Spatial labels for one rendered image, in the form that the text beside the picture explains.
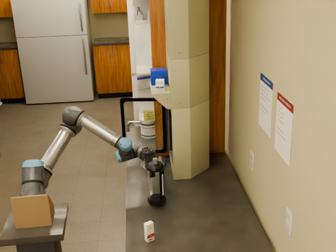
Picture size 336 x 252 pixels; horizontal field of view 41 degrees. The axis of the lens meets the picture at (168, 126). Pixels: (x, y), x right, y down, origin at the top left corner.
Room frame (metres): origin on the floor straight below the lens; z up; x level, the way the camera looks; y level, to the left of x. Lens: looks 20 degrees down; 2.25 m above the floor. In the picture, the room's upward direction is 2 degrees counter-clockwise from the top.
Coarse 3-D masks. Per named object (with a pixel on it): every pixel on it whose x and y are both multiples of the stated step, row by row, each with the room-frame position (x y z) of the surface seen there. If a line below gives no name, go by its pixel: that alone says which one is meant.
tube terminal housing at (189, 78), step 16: (176, 64) 2.52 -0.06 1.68; (192, 64) 2.55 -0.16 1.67; (208, 64) 2.67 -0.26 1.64; (176, 80) 2.52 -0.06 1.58; (192, 80) 2.55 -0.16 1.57; (208, 80) 2.67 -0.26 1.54; (176, 96) 2.52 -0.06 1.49; (192, 96) 2.55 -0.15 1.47; (208, 96) 2.67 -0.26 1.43; (176, 112) 2.52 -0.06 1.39; (192, 112) 2.55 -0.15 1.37; (208, 112) 2.67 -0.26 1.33; (176, 128) 2.52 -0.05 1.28; (192, 128) 2.55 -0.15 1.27; (208, 128) 2.67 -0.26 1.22; (176, 144) 2.52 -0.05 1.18; (192, 144) 2.54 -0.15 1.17; (208, 144) 2.67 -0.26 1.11; (176, 160) 2.52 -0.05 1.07; (192, 160) 2.54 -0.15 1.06; (208, 160) 2.67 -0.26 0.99; (176, 176) 2.52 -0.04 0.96; (192, 176) 2.54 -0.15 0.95
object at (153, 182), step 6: (162, 168) 2.18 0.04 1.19; (150, 174) 2.18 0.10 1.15; (156, 174) 2.17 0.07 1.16; (150, 180) 2.18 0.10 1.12; (156, 180) 2.17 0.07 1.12; (150, 186) 2.18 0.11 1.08; (156, 186) 2.17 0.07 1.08; (150, 192) 2.18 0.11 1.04; (156, 192) 2.17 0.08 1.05; (150, 198) 2.18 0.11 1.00; (156, 198) 2.17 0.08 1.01
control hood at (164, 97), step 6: (150, 84) 2.73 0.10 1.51; (156, 90) 2.58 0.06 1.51; (162, 90) 2.58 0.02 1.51; (168, 90) 2.57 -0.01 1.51; (156, 96) 2.52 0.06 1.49; (162, 96) 2.52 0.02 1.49; (168, 96) 2.52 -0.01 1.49; (162, 102) 2.52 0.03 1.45; (168, 102) 2.52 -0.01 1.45; (168, 108) 2.52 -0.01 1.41
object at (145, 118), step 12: (132, 108) 2.85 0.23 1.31; (144, 108) 2.84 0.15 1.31; (156, 108) 2.83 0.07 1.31; (132, 120) 2.85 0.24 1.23; (144, 120) 2.84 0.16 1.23; (156, 120) 2.83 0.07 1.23; (132, 132) 2.85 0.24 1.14; (144, 132) 2.84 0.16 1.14; (156, 132) 2.83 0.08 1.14; (132, 144) 2.85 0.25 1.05; (144, 144) 2.84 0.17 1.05; (156, 144) 2.83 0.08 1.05
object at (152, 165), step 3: (153, 159) 2.21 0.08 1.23; (156, 159) 2.21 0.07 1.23; (150, 162) 2.23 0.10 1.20; (153, 162) 2.21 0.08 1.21; (156, 162) 2.21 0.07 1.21; (159, 162) 2.22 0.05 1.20; (147, 165) 2.21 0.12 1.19; (150, 165) 2.19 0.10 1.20; (153, 165) 2.19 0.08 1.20; (156, 165) 2.19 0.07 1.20; (159, 165) 2.19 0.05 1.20; (162, 165) 2.20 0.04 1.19; (150, 168) 2.18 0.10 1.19; (153, 168) 2.17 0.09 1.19; (156, 168) 2.17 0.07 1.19
